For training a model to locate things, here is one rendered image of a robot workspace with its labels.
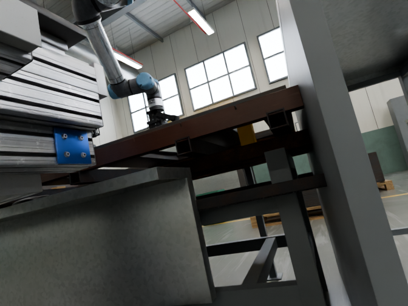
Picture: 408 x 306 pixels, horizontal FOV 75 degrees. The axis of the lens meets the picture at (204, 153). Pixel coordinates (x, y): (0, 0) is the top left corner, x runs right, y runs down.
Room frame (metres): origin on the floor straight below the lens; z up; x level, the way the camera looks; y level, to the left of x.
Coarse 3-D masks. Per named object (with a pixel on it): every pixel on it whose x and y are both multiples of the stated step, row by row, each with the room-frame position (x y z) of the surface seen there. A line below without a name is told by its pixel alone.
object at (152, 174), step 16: (128, 176) 0.65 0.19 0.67; (144, 176) 0.63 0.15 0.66; (160, 176) 0.63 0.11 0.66; (176, 176) 0.71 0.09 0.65; (64, 192) 0.72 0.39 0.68; (80, 192) 0.70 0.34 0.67; (96, 192) 0.68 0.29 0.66; (112, 192) 0.90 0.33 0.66; (16, 208) 0.78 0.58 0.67; (32, 208) 0.76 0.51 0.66; (48, 208) 1.00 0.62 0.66
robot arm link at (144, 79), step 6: (144, 72) 1.14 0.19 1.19; (138, 78) 1.14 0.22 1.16; (144, 78) 1.14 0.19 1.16; (150, 78) 1.14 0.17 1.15; (132, 84) 1.16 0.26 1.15; (138, 84) 1.14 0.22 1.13; (144, 84) 1.14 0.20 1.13; (150, 84) 1.15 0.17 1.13; (156, 84) 1.23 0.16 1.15; (132, 90) 1.18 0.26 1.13; (138, 90) 1.18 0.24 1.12; (144, 90) 1.19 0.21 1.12; (150, 90) 1.20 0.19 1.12; (156, 90) 1.24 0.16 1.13
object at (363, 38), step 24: (336, 0) 0.70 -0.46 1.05; (360, 0) 0.72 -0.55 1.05; (384, 0) 0.75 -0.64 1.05; (336, 24) 0.83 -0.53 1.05; (360, 24) 0.87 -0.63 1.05; (384, 24) 0.91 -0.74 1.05; (336, 48) 1.02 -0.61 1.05; (360, 48) 1.07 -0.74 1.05; (384, 48) 1.13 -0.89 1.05; (360, 72) 1.39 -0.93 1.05; (384, 72) 1.43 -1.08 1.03
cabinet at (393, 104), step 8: (400, 96) 6.87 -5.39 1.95; (392, 104) 6.95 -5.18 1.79; (400, 104) 6.88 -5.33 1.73; (392, 112) 7.12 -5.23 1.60; (400, 112) 6.90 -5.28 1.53; (392, 120) 7.36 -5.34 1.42; (400, 120) 6.93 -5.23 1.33; (400, 128) 6.95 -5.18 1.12; (400, 136) 7.11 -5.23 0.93; (400, 144) 7.37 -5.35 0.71
